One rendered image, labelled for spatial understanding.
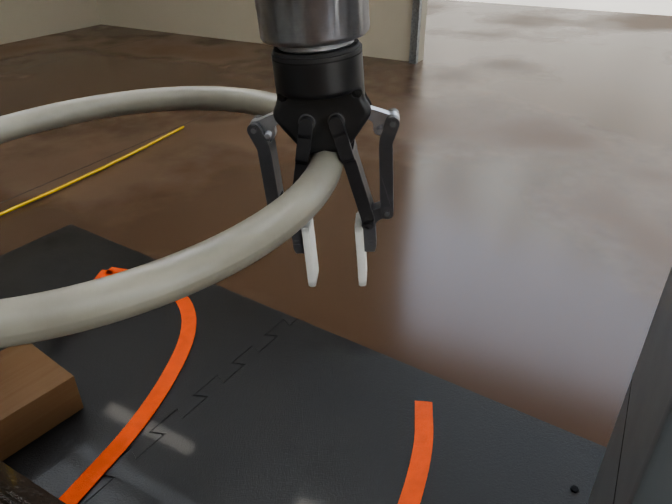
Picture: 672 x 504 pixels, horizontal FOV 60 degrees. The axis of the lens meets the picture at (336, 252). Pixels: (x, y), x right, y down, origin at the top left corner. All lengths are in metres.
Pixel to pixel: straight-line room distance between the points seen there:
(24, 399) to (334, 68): 1.28
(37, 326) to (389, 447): 1.17
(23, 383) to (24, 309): 1.25
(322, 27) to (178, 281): 0.21
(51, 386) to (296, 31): 1.28
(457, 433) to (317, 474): 0.36
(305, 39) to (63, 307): 0.25
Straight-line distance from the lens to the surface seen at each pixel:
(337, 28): 0.46
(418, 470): 1.43
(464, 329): 1.86
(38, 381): 1.63
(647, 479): 0.80
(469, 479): 1.44
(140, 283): 0.38
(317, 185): 0.46
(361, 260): 0.56
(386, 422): 1.52
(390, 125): 0.50
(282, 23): 0.46
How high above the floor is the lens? 1.14
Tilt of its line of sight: 31 degrees down
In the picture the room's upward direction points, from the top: straight up
